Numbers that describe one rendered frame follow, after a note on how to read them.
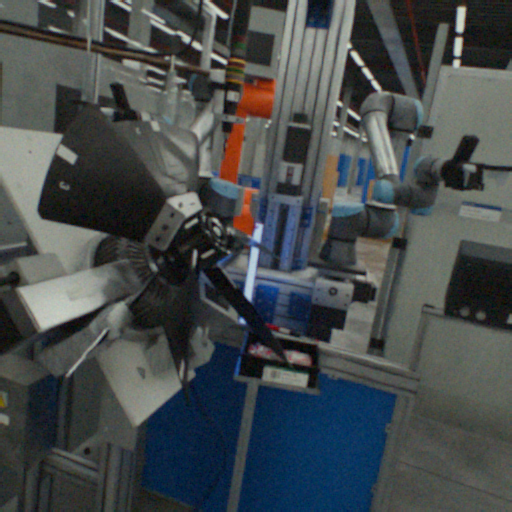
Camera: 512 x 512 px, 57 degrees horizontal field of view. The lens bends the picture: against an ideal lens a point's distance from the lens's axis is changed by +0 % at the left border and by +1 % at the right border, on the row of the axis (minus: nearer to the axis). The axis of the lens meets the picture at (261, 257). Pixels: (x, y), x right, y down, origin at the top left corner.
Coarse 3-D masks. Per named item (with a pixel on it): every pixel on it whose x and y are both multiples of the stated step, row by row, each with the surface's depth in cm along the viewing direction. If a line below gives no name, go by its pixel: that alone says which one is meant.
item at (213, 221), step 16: (208, 208) 100; (192, 224) 96; (208, 224) 97; (224, 224) 104; (176, 240) 97; (192, 240) 95; (208, 240) 94; (224, 240) 100; (160, 256) 97; (176, 256) 99; (208, 256) 96; (224, 256) 98; (176, 272) 98
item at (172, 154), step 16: (128, 128) 110; (144, 128) 112; (160, 128) 114; (176, 128) 117; (144, 144) 110; (160, 144) 111; (176, 144) 113; (192, 144) 116; (144, 160) 108; (160, 160) 109; (176, 160) 110; (192, 160) 112; (160, 176) 107; (176, 176) 107; (192, 176) 109; (176, 192) 105
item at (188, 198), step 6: (192, 192) 107; (168, 198) 105; (174, 198) 105; (180, 198) 105; (186, 198) 106; (192, 198) 106; (174, 204) 104; (186, 204) 105; (198, 204) 105; (180, 210) 104; (186, 210) 104; (192, 210) 104; (186, 216) 103
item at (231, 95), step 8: (232, 88) 102; (240, 88) 103; (224, 96) 103; (232, 96) 102; (224, 104) 103; (232, 104) 103; (224, 112) 103; (232, 112) 103; (224, 128) 104; (232, 128) 105
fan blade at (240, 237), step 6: (234, 234) 123; (240, 234) 128; (246, 234) 134; (234, 240) 112; (240, 240) 117; (246, 240) 121; (252, 240) 127; (252, 246) 117; (258, 246) 123; (264, 246) 132; (264, 252) 122; (270, 252) 127; (276, 258) 127
